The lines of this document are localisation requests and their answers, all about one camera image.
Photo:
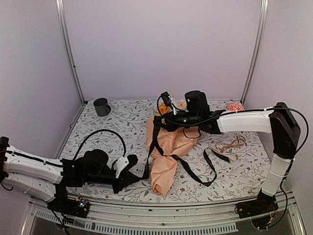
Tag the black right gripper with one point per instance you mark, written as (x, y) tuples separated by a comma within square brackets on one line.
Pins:
[(169, 124)]

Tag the peach wrapping paper sheet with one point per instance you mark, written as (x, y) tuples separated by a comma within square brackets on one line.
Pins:
[(164, 166)]

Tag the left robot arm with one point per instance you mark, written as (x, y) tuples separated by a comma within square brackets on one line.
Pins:
[(48, 179)]

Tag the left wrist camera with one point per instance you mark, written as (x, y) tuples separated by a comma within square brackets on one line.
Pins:
[(123, 164)]

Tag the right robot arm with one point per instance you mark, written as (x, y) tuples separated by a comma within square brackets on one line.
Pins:
[(278, 121)]

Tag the dark grey mug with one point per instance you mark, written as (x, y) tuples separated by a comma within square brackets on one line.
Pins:
[(102, 107)]

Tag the tan ribbon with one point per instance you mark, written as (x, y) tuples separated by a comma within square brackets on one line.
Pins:
[(228, 150)]

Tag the black printed ribbon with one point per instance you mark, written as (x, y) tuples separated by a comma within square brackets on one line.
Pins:
[(158, 124)]

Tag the red patterned small dish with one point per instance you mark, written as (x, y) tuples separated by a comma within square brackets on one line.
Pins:
[(234, 107)]

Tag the orange fake flower stem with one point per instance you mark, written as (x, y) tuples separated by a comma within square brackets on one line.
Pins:
[(165, 109)]

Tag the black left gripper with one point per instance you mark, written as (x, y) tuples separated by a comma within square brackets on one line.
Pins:
[(125, 178)]

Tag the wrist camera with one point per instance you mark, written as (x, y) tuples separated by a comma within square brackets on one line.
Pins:
[(168, 101), (123, 164)]

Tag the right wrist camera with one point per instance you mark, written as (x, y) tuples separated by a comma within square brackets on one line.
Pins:
[(168, 101)]

